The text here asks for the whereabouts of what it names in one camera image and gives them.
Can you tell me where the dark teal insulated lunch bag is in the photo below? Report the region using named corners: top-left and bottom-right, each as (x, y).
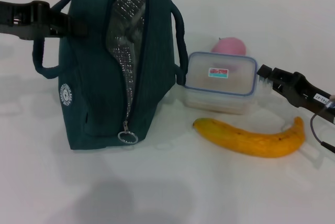
top-left (31, 0), bottom-right (189, 151)

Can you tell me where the clear plastic food container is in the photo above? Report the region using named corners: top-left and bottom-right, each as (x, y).
top-left (183, 51), bottom-right (259, 116)

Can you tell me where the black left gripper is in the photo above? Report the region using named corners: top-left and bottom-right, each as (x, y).
top-left (0, 0), bottom-right (88, 40)

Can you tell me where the yellow banana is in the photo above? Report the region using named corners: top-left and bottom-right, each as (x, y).
top-left (193, 116), bottom-right (306, 159)

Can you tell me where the pink apple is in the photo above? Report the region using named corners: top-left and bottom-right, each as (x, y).
top-left (211, 37), bottom-right (248, 56)

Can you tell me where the grey right gripper cable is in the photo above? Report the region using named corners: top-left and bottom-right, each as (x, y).
top-left (309, 95), bottom-right (335, 154)

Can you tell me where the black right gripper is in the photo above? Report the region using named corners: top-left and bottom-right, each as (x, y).
top-left (256, 63), bottom-right (335, 125)

